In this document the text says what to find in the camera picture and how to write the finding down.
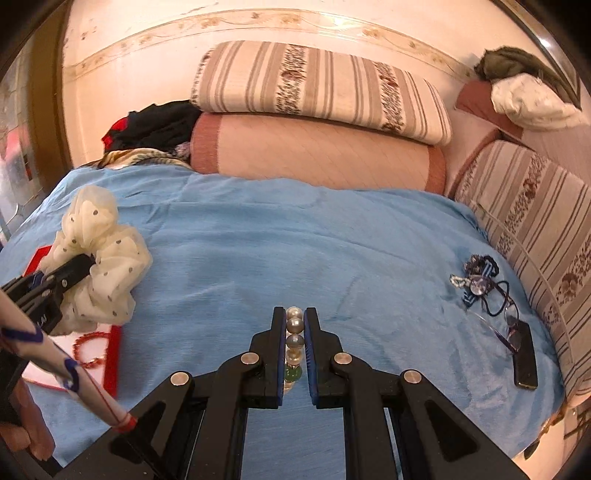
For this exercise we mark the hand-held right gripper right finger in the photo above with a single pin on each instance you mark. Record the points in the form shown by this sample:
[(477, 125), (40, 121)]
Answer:
[(311, 355)]

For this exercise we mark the black smartphone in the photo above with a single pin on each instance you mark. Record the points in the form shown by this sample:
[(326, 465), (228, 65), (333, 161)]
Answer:
[(526, 360)]

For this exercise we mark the purple framed glasses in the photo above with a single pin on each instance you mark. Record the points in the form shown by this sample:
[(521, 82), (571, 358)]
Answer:
[(512, 339)]

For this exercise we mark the blue ribbon hair bow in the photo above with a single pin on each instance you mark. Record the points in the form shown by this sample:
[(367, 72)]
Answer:
[(478, 286)]

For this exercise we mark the white polka dot scrunchie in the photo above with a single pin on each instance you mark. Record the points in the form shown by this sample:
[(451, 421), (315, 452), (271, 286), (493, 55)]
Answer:
[(115, 267)]

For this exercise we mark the pink bolster cushion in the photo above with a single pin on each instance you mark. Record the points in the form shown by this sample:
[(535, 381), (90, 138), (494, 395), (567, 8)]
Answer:
[(314, 152)]

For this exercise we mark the dark frame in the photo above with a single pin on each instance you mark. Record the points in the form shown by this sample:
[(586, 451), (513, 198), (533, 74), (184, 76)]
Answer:
[(554, 41)]

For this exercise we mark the yellow patterned cloth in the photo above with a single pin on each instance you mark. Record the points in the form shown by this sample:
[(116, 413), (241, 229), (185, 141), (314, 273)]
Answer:
[(138, 158)]

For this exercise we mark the red cloth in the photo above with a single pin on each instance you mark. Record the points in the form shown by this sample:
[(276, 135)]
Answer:
[(113, 136)]

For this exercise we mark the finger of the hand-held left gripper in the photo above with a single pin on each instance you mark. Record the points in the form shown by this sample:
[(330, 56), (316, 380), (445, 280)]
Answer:
[(74, 272)]

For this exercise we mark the person's left hand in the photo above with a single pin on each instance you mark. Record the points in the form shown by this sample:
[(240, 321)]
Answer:
[(37, 424)]

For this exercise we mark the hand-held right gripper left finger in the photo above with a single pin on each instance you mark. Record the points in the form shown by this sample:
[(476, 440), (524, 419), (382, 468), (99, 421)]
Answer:
[(279, 355)]

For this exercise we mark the blue blanket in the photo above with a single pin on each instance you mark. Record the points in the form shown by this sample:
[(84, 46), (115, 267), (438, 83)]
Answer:
[(277, 240)]

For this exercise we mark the striped floral cushion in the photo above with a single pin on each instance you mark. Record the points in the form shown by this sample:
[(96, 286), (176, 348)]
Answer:
[(323, 87), (535, 221)]

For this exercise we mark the brown pink cushion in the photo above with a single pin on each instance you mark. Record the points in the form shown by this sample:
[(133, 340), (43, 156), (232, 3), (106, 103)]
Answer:
[(475, 124)]

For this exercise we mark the white pillow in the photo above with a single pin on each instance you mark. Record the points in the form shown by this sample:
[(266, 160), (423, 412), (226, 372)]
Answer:
[(531, 104)]

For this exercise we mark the black clothing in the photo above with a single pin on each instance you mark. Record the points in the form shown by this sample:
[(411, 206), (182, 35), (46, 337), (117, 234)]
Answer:
[(157, 124)]

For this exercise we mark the wooden door frame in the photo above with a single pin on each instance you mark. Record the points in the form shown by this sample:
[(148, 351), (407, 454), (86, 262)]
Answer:
[(60, 92)]

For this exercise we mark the red framed white tray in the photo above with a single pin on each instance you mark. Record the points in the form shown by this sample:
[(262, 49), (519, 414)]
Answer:
[(113, 364)]

